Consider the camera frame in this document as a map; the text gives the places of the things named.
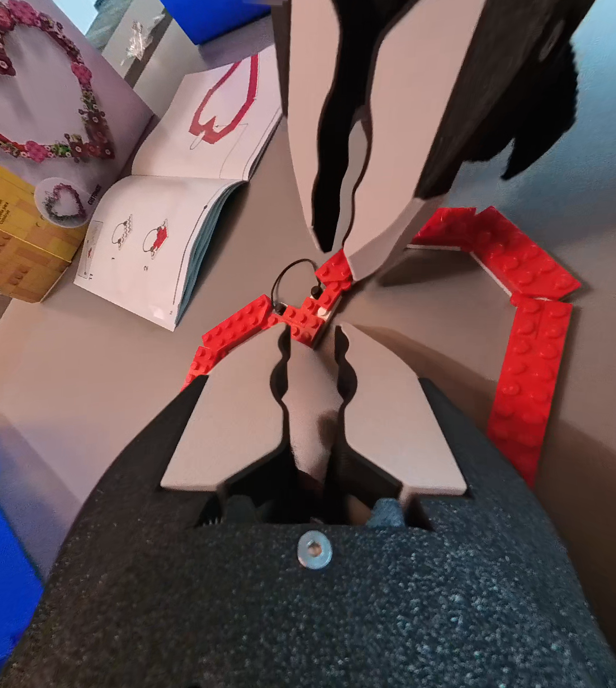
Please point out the small clear plastic bag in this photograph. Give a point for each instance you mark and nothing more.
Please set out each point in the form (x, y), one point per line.
(137, 40)

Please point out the white instruction booklet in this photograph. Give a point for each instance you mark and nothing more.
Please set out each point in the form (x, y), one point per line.
(141, 226)

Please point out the red brick heart frame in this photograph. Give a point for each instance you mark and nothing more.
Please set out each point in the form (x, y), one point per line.
(528, 376)

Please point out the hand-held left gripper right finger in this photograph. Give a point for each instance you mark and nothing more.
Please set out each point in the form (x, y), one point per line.
(399, 430)

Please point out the heart wreath toy box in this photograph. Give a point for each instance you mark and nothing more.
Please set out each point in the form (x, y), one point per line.
(28, 91)

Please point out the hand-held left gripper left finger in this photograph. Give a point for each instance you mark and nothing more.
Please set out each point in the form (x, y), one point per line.
(232, 424)

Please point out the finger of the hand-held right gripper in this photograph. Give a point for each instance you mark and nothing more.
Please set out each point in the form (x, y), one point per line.
(415, 107)
(308, 80)

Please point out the grey desk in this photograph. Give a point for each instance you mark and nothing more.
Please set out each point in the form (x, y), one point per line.
(98, 376)

